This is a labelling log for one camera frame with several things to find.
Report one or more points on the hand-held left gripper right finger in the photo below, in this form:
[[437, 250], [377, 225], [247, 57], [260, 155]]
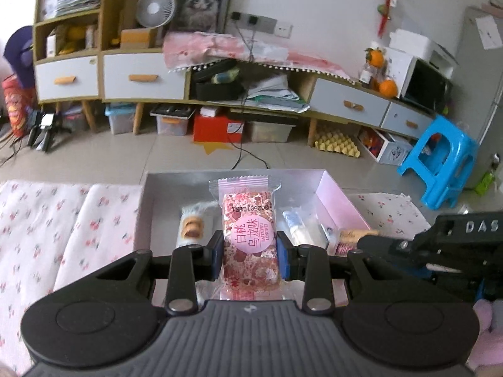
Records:
[[283, 255]]

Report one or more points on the small white box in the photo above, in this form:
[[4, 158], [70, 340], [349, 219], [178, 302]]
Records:
[[214, 112]]

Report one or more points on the silver egg roll packet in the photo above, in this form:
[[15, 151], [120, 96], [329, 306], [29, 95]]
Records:
[[192, 227]]

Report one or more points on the wooden TV cabinet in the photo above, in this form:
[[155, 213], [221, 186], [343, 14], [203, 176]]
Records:
[[114, 4]]

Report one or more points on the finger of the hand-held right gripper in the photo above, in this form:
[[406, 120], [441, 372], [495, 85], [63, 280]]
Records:
[[426, 273], [393, 245]]

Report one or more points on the yellow egg tray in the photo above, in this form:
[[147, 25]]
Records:
[[338, 144]]

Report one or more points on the brown cardboard box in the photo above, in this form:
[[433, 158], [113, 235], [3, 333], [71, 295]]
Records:
[[137, 38]]

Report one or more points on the red printed bag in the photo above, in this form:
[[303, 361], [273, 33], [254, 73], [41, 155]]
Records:
[[15, 106]]

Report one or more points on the wall socket strip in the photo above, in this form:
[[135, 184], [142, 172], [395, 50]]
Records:
[[267, 23]]

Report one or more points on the red box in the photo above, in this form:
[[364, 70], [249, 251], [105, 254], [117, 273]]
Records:
[[214, 129]]

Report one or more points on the clear bin black lid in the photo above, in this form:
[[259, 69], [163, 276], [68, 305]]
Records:
[[173, 121]]

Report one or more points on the blue white small packet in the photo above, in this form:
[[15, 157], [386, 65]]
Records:
[[298, 226]]

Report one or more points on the pink tasselled cloth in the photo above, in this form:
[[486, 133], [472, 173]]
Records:
[[275, 55]]

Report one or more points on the white storage bin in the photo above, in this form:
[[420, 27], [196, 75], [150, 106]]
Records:
[[271, 131]]

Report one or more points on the blue lid storage bin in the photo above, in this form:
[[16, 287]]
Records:
[[122, 119]]

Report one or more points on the white desk fan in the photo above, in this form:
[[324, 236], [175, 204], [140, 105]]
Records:
[[155, 8]]

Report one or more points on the red hanging ornament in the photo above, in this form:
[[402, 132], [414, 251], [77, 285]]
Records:
[[387, 11]]

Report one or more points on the yellow plush toy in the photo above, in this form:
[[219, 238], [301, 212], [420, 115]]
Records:
[[76, 37]]

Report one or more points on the white foam box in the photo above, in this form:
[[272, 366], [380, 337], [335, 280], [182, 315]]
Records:
[[410, 43]]

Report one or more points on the white microwave oven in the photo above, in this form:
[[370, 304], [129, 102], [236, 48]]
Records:
[[426, 84]]

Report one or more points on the person's right forearm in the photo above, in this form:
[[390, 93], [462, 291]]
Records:
[[485, 330]]

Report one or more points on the pink nougat packet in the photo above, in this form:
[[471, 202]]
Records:
[[247, 235]]

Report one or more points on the pink cardboard box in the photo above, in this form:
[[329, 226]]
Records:
[[177, 188]]

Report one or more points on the blue plastic stool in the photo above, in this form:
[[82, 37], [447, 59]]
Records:
[[448, 133]]

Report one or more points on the cherry print cloth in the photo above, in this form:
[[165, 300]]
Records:
[[59, 235]]

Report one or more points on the stack of papers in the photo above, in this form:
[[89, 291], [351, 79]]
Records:
[[74, 2]]

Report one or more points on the framed raccoon picture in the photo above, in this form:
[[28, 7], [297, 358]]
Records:
[[202, 4]]

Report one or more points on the grey refrigerator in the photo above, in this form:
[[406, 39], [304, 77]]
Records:
[[483, 86]]

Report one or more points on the purple hat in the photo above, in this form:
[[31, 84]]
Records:
[[19, 55]]

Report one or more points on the black bag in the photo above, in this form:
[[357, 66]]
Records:
[[216, 88]]

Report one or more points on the brown wafer packet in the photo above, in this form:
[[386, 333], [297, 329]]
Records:
[[349, 241]]

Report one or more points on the white printer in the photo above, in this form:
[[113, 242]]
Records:
[[442, 63]]

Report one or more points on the white printed box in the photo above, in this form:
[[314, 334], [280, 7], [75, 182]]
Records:
[[393, 151]]

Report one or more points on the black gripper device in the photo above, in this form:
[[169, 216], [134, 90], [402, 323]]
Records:
[[47, 129]]

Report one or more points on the orange fruit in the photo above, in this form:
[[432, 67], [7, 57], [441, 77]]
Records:
[[375, 57], [388, 88]]

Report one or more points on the pile of folded papers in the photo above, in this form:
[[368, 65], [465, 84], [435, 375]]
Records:
[[275, 94]]

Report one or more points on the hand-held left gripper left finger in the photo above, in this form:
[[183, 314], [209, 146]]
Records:
[[218, 255]]

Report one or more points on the white carton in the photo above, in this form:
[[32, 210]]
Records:
[[51, 45]]

